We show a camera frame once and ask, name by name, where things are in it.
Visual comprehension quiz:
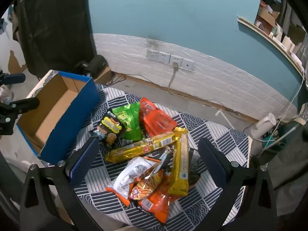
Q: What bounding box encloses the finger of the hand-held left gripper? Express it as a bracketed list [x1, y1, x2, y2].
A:
[0, 73, 26, 86]
[0, 97, 40, 116]

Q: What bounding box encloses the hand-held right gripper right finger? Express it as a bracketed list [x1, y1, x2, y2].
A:
[198, 138, 277, 231]

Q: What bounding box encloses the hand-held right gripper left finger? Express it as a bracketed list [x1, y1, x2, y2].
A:
[19, 137, 100, 231]

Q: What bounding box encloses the long gold snack packet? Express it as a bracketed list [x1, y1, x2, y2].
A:
[168, 127, 189, 196]
[105, 131, 177, 163]

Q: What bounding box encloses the orange stick snack packet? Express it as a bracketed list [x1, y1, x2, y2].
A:
[129, 170, 165, 201]

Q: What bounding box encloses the navy white patterned tablecloth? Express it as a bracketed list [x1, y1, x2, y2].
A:
[42, 83, 251, 231]

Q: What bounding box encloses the black cartoon snack packet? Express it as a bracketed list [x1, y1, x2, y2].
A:
[89, 113, 126, 151]

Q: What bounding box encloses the white pipe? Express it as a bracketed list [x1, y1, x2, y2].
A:
[215, 109, 237, 130]

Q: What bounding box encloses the silver black snack packet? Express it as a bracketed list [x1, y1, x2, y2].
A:
[156, 149, 174, 174]

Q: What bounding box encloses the white snack packet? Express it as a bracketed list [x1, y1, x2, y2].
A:
[106, 156, 162, 207]

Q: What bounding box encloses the green snack packet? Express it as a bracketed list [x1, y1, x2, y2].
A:
[112, 102, 145, 142]

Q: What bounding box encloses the white plastic appliance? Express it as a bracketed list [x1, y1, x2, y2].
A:
[243, 113, 276, 154]

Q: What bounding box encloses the black curtain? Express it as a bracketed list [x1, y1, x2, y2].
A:
[14, 0, 97, 76]

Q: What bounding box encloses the red-orange snack packet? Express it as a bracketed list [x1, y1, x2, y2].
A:
[139, 97, 178, 137]

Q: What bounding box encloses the large orange snack packet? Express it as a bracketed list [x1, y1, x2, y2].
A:
[133, 173, 183, 224]

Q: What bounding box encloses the grey cloth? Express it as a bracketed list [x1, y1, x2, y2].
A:
[267, 144, 308, 194]

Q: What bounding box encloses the black floor device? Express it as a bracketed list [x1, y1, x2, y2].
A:
[74, 55, 109, 79]

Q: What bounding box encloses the small brown cardboard box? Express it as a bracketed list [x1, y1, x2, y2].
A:
[93, 66, 113, 85]

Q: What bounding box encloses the white window ledge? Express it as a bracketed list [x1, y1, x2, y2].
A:
[237, 16, 305, 77]

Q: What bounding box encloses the open cardboard box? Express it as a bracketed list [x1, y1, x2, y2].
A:
[254, 1, 281, 28]

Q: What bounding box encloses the black cable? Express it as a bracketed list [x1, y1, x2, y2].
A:
[106, 75, 127, 86]

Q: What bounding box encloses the white wall socket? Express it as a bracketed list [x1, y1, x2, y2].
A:
[158, 52, 171, 64]
[147, 49, 159, 62]
[182, 58, 195, 72]
[170, 55, 183, 68]

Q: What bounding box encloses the white cable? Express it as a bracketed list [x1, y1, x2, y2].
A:
[250, 76, 305, 142]

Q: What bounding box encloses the grey plug with cable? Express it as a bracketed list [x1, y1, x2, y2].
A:
[168, 62, 180, 95]

